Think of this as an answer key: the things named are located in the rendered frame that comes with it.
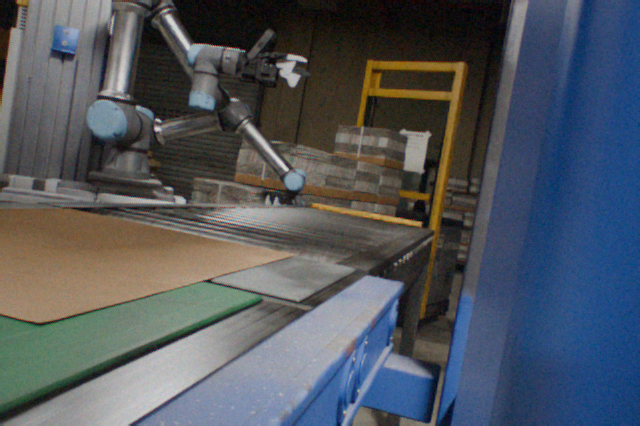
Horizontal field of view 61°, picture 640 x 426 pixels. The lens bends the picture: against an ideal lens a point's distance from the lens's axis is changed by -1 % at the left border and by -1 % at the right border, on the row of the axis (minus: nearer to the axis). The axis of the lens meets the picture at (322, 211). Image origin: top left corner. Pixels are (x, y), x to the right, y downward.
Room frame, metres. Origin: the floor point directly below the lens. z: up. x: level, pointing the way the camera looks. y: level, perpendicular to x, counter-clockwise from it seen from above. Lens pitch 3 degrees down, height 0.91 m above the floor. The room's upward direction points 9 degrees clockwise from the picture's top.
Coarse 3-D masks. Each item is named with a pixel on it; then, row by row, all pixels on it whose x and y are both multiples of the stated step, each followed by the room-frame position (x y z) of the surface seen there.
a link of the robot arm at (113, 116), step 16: (112, 0) 1.63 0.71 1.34; (128, 0) 1.61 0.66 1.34; (144, 0) 1.64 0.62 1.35; (160, 0) 1.74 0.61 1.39; (128, 16) 1.63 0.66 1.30; (144, 16) 1.67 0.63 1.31; (112, 32) 1.64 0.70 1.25; (128, 32) 1.63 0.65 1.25; (112, 48) 1.63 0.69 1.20; (128, 48) 1.63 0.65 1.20; (112, 64) 1.63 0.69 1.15; (128, 64) 1.64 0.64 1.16; (112, 80) 1.62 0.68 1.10; (128, 80) 1.64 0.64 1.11; (112, 96) 1.61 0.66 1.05; (128, 96) 1.64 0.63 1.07; (96, 112) 1.60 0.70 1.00; (112, 112) 1.60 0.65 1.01; (128, 112) 1.64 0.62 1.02; (96, 128) 1.61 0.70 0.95; (112, 128) 1.60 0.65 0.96; (128, 128) 1.65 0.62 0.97
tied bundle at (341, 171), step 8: (336, 160) 2.90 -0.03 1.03; (344, 160) 2.96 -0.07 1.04; (352, 160) 3.02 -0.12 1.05; (328, 168) 2.85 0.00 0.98; (336, 168) 2.91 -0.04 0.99; (344, 168) 2.97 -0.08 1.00; (352, 168) 3.04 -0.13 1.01; (328, 176) 2.85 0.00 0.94; (336, 176) 2.91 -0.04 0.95; (344, 176) 2.99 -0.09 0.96; (352, 176) 3.06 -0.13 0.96; (328, 184) 2.87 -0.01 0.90; (336, 184) 2.93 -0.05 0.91; (344, 184) 2.99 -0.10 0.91; (352, 184) 3.06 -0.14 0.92
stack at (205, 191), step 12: (204, 180) 2.52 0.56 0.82; (216, 180) 2.62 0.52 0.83; (192, 192) 2.57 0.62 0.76; (204, 192) 2.52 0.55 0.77; (216, 192) 2.48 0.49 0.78; (228, 192) 2.43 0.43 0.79; (240, 192) 2.40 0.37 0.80; (252, 192) 2.36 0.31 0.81; (264, 192) 2.43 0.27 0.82; (324, 204) 2.86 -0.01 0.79; (336, 204) 2.96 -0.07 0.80; (348, 204) 3.06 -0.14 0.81; (360, 204) 3.17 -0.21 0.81; (372, 204) 3.30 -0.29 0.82
